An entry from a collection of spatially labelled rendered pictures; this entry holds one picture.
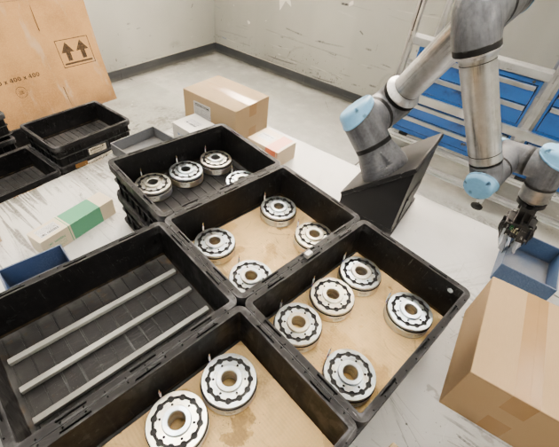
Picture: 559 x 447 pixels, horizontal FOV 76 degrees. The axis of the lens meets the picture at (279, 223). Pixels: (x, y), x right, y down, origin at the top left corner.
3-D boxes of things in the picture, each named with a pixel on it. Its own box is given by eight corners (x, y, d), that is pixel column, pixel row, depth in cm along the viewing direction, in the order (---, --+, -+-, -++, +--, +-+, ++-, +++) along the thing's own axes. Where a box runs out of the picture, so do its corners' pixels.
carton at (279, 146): (247, 152, 150) (247, 137, 145) (265, 143, 157) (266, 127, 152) (276, 168, 144) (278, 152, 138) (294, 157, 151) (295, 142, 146)
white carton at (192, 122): (227, 150, 150) (227, 131, 144) (205, 160, 143) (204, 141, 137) (196, 131, 159) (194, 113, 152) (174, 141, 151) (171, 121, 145)
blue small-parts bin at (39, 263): (8, 287, 93) (-4, 270, 88) (68, 260, 101) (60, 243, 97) (34, 342, 83) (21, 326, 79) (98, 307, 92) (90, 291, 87)
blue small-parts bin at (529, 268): (501, 241, 121) (513, 227, 117) (549, 263, 116) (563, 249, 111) (489, 278, 109) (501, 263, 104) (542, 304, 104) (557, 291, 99)
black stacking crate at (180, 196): (223, 152, 129) (222, 123, 121) (278, 194, 114) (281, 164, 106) (115, 193, 107) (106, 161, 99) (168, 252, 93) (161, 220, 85)
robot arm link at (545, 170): (545, 137, 92) (583, 148, 88) (526, 173, 99) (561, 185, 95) (534, 146, 88) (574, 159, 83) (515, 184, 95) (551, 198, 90)
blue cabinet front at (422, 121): (392, 127, 263) (420, 46, 224) (493, 166, 235) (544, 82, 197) (390, 128, 261) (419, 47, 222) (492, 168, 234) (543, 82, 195)
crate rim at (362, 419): (360, 224, 93) (363, 217, 91) (468, 299, 79) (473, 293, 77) (240, 309, 71) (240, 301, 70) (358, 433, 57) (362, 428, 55)
